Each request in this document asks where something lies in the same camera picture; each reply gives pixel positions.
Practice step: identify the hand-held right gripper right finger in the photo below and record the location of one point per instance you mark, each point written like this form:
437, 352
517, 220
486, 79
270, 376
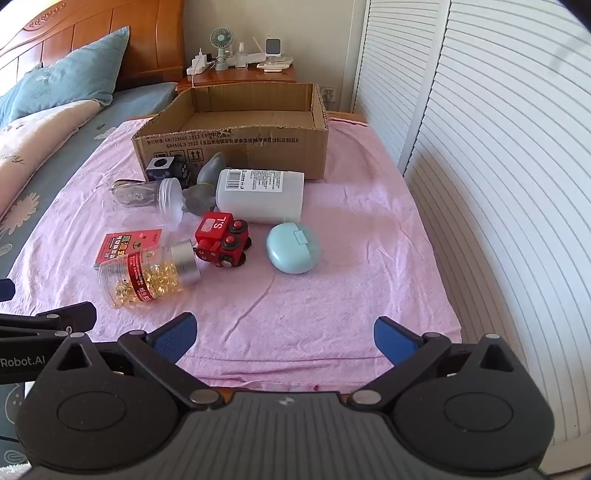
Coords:
392, 337

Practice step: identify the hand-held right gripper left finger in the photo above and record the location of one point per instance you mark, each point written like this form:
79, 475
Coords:
173, 337

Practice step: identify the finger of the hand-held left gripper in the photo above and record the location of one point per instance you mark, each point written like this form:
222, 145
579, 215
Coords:
5, 290
55, 318

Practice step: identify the capsule bottle with silver cap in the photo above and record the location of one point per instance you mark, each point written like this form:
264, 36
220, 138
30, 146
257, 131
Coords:
138, 277

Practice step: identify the red packet box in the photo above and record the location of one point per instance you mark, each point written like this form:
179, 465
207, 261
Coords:
117, 244

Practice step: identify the red toy train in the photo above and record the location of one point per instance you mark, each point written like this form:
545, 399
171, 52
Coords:
217, 230

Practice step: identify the light blue round case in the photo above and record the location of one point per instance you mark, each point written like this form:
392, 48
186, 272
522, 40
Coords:
291, 251

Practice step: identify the clear plastic jar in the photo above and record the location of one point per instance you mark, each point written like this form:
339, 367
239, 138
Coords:
138, 196

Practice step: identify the grey shark toy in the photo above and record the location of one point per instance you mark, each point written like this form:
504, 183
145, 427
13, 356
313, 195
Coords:
207, 177

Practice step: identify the white plastic bottle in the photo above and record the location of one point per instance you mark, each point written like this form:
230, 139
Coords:
263, 196

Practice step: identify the brown cardboard box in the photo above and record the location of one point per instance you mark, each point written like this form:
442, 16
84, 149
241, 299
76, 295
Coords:
240, 147

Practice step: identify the pink towel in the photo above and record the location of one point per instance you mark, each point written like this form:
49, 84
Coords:
300, 304

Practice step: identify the pink floral quilt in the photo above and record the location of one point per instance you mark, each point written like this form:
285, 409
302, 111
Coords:
37, 138

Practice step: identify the dark blue toy train car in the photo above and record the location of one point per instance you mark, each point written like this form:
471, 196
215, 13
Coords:
161, 168

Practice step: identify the white louvred wardrobe door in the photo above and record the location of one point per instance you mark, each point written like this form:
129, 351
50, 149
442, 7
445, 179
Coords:
508, 184
397, 69

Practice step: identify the blue pillow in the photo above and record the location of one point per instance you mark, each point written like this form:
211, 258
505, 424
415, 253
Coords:
69, 74

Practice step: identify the wooden nightstand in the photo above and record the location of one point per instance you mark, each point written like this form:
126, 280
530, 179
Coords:
231, 79

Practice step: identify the white power strip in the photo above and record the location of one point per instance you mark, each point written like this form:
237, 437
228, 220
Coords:
201, 70

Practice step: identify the white charger plug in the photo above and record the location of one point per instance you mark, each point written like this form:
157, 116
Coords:
202, 57

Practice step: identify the wooden headboard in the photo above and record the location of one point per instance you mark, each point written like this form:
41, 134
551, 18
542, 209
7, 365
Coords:
115, 32

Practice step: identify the white spray bottle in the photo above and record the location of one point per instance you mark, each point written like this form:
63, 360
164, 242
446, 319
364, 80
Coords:
241, 53

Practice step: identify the small green desk fan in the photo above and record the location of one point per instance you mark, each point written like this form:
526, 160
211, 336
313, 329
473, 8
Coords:
220, 39

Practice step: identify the white wall socket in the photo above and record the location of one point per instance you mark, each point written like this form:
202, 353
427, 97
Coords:
329, 94

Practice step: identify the white camera device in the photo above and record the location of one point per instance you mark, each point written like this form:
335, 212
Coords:
273, 48

